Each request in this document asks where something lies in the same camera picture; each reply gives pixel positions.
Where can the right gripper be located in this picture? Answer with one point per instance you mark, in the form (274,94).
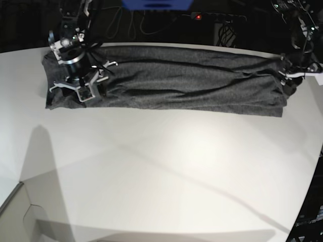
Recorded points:
(71,53)

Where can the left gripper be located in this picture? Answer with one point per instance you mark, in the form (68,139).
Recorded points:
(306,38)

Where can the grey t-shirt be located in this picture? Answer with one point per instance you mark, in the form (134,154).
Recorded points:
(159,77)

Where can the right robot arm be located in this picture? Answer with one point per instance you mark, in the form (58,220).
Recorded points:
(75,16)

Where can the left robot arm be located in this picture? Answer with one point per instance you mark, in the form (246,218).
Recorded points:
(298,6)

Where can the blue box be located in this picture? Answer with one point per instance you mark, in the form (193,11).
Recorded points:
(138,5)

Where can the black power strip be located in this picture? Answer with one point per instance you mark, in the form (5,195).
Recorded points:
(217,17)

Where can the grey cardboard box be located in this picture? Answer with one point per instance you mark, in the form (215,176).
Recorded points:
(22,220)

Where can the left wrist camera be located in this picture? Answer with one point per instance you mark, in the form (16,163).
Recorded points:
(319,79)

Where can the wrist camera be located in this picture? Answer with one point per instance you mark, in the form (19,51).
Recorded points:
(85,93)
(319,79)

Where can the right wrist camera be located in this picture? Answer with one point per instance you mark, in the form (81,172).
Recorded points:
(85,93)

